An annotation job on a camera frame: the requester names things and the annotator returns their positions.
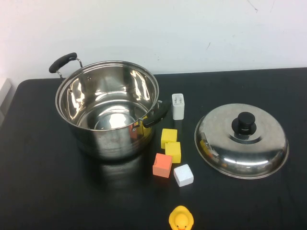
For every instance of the steel lid with black knob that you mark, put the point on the steel lid with black knob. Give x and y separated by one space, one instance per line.
251 153

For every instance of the orange foam cube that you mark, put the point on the orange foam cube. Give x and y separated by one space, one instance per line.
161 167

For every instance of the white charger plug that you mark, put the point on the white charger plug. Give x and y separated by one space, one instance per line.
178 109

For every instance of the yellow foam cube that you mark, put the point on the yellow foam cube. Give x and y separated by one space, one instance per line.
168 137
173 152

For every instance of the grey wall trunking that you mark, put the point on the grey wall trunking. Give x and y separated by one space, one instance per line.
4 98

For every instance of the yellow rubber duck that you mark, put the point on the yellow rubber duck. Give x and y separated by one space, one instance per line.
181 219

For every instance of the white foam cube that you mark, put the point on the white foam cube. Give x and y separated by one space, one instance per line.
183 175

